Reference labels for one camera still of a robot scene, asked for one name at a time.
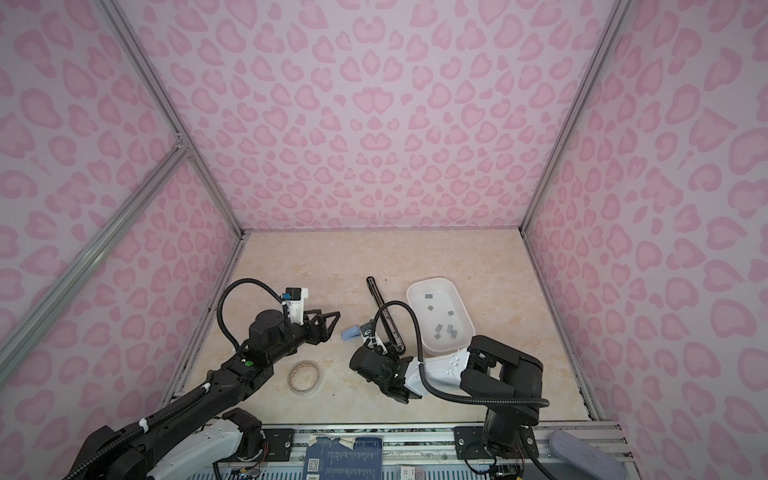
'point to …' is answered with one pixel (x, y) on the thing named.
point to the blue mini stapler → (350, 332)
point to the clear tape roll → (304, 378)
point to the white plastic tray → (444, 318)
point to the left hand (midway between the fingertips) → (332, 309)
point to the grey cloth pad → (591, 458)
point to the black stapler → (392, 332)
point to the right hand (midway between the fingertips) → (372, 350)
